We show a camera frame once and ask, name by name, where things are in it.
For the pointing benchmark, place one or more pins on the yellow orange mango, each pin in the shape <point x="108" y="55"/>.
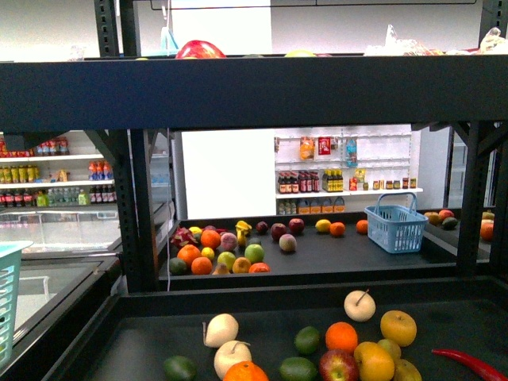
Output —
<point x="374" y="362"/>

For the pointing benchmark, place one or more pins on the green lime lower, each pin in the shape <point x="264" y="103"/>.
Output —
<point x="297" y="369"/>

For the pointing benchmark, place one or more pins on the black metal shelf frame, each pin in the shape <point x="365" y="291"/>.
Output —
<point x="240" y="93"/>

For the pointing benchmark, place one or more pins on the blue plastic basket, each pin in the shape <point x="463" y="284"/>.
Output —
<point x="394" y="228"/>

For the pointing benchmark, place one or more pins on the light teal plastic basket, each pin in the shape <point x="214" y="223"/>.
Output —
<point x="10" y="271"/>

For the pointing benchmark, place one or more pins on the red apple on top shelf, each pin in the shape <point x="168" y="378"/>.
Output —
<point x="199" y="49"/>

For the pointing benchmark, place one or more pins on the green lime upper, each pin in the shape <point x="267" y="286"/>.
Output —
<point x="307" y="340"/>

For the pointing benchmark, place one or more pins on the small yellow-green pear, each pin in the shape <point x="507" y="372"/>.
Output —
<point x="404" y="370"/>

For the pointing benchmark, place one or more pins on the orange tangerine with bump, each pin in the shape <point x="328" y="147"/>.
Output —
<point x="245" y="371"/>

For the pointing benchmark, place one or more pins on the round orange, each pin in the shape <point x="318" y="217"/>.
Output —
<point x="341" y="335"/>

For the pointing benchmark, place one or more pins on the dark green avocado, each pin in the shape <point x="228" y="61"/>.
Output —
<point x="180" y="368"/>

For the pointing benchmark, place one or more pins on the white pear middle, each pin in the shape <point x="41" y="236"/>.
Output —
<point x="229" y="354"/>

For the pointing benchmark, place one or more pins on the golden yellow pear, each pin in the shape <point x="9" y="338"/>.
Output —
<point x="398" y="326"/>

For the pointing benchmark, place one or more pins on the white pear left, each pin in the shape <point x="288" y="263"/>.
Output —
<point x="219" y="330"/>

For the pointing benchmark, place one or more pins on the yellow green apple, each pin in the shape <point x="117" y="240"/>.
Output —
<point x="391" y="347"/>

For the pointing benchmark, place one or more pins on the green lime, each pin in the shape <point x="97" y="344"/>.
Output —
<point x="307" y="340"/>
<point x="297" y="369"/>

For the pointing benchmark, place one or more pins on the red chili pepper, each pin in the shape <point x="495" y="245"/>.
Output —
<point x="477" y="366"/>

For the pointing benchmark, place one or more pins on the white pear with stem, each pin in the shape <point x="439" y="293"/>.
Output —
<point x="359" y="306"/>

